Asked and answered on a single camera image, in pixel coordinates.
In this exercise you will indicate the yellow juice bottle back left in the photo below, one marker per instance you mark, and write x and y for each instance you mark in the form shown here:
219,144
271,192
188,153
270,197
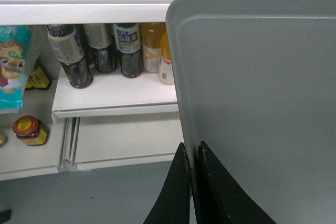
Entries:
151,44

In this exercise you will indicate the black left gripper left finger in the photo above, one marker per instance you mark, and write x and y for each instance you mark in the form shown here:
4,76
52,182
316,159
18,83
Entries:
173,202

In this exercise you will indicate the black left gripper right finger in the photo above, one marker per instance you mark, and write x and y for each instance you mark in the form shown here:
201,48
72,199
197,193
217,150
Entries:
221,198

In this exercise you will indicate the white shelf board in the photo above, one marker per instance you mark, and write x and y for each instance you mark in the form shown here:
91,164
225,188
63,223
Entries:
43,12
113,94

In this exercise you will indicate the dark tea bottle blue label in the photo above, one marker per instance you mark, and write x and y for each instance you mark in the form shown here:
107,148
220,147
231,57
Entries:
128,43

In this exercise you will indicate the white lower shelf board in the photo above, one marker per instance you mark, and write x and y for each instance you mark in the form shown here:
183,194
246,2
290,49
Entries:
113,94

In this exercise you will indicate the grey metal serving tray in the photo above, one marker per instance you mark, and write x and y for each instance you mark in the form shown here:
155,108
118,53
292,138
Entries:
255,80

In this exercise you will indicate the yellow juice bottle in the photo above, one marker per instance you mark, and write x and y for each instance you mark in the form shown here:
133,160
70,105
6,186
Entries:
151,44
165,66

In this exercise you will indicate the red lid sauce jar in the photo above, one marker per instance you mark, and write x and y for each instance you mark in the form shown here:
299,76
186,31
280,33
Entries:
31,131

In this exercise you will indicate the dark tea bottle middle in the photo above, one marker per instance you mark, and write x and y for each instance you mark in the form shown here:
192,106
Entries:
99,38

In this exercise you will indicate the dark tea bottle left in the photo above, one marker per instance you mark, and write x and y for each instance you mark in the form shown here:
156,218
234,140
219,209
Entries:
67,47

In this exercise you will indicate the teal snack bag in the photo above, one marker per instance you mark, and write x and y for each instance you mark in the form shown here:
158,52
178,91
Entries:
15,41

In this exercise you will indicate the yellow juice bottle front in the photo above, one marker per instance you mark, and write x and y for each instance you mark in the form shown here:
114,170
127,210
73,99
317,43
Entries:
165,66

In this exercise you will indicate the white upper shelf board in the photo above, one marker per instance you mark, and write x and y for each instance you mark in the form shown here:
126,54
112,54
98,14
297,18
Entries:
43,12

